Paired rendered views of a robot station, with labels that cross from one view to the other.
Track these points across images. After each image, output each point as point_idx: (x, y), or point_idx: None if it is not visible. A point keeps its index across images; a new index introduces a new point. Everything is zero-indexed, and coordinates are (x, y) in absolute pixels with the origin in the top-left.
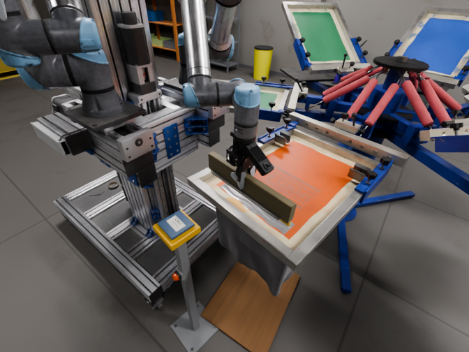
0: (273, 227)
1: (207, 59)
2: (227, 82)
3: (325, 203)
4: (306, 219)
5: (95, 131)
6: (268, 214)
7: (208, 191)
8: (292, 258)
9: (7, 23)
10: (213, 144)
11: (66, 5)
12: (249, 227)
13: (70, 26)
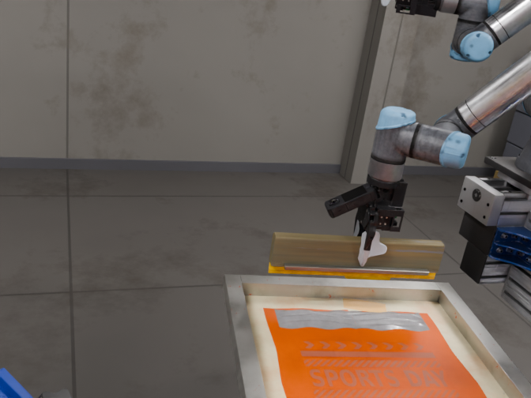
0: (294, 309)
1: (480, 98)
2: (446, 125)
3: (286, 387)
4: (276, 342)
5: (484, 161)
6: (319, 315)
7: (401, 283)
8: (235, 276)
9: (457, 25)
10: None
11: (484, 21)
12: (306, 277)
13: (466, 34)
